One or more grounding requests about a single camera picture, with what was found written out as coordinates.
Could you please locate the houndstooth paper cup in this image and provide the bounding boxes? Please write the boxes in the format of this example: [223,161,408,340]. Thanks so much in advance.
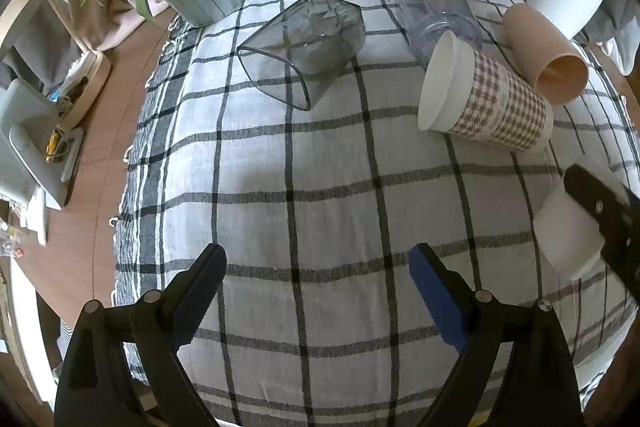
[418,30,553,154]

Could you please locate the round wooden tray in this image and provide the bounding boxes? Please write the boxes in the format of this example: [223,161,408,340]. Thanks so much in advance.
[58,52,112,132]

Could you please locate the pink plastic cup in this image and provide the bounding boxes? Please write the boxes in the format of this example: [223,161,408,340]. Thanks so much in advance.
[502,3,588,106]

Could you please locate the checkered white black tablecloth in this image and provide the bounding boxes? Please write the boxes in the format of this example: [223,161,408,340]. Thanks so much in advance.
[114,0,639,426]

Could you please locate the smoky grey square cup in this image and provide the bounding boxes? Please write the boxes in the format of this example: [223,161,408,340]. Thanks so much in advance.
[236,0,366,112]

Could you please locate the clear bluish plastic cup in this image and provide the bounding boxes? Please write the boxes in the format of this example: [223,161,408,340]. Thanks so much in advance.
[398,0,483,69]

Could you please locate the white frosted cup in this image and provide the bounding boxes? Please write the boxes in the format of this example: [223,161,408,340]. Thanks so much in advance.
[534,184,604,281]

